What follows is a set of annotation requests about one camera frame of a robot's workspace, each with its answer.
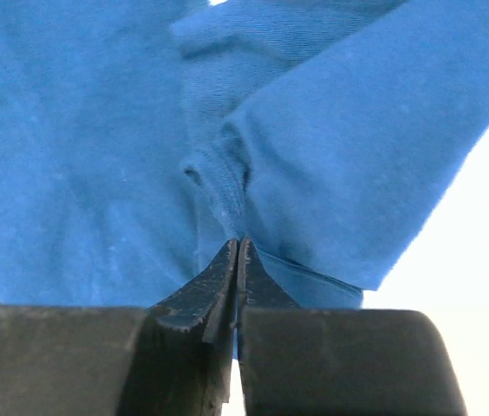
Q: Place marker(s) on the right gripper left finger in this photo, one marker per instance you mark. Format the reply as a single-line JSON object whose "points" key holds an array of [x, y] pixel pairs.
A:
{"points": [[171, 359]]}

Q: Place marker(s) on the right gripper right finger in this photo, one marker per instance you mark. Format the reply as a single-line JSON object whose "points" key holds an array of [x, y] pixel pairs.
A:
{"points": [[298, 361]]}

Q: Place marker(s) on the blue t-shirt with print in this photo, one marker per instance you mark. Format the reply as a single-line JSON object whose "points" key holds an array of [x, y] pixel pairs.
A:
{"points": [[137, 137]]}

